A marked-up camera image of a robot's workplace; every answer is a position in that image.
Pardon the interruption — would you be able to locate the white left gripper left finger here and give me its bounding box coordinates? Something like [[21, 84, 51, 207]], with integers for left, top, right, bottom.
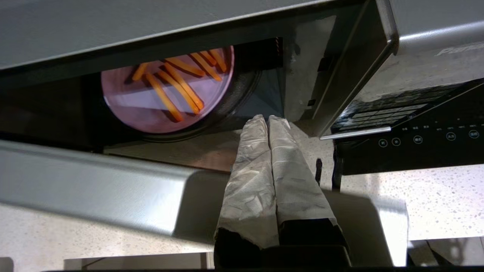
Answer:
[[213, 114, 280, 257]]

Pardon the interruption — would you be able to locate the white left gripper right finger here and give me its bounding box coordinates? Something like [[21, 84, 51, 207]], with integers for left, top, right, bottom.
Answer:
[[268, 115, 350, 257]]

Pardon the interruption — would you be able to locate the purple round plate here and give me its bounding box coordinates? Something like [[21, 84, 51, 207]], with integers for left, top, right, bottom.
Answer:
[[101, 45, 236, 135]]

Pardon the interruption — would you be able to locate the black glass microwave door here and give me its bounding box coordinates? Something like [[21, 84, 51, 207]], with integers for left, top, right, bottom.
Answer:
[[0, 139, 410, 267]]

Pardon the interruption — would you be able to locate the glass microwave turntable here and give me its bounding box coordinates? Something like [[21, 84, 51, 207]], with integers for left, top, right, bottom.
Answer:
[[142, 47, 265, 143]]

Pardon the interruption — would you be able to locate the silver Panasonic microwave oven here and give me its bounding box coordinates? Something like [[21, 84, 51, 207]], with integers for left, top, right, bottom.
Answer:
[[0, 0, 484, 151]]

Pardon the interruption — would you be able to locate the yellow french fry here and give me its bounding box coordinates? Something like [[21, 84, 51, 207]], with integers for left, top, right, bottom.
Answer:
[[190, 53, 222, 82], [157, 69, 201, 114], [209, 49, 228, 73], [145, 72, 185, 122], [166, 57, 205, 77], [132, 62, 150, 82], [163, 62, 205, 111]]

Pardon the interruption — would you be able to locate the black induction cooktop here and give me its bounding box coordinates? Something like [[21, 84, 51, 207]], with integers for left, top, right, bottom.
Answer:
[[333, 89, 484, 176]]

